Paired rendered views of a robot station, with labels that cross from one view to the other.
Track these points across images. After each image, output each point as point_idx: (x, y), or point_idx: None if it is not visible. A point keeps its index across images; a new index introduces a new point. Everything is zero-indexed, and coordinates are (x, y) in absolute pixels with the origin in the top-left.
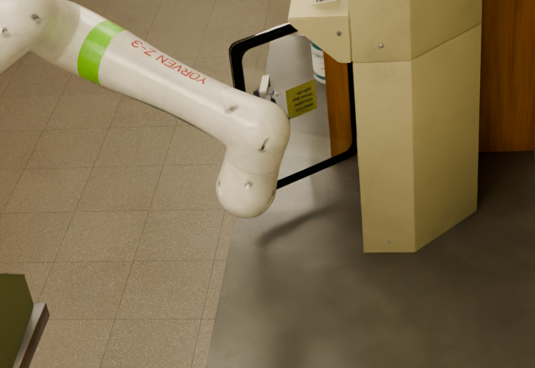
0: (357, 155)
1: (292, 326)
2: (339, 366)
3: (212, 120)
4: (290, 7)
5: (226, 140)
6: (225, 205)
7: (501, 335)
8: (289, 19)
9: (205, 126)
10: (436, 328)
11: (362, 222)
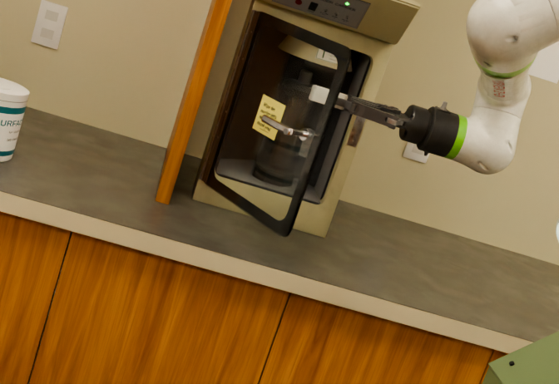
0: (359, 135)
1: (427, 286)
2: (461, 283)
3: (528, 80)
4: None
5: (525, 96)
6: (511, 160)
7: (402, 230)
8: (419, 4)
9: (525, 88)
10: (404, 243)
11: (336, 204)
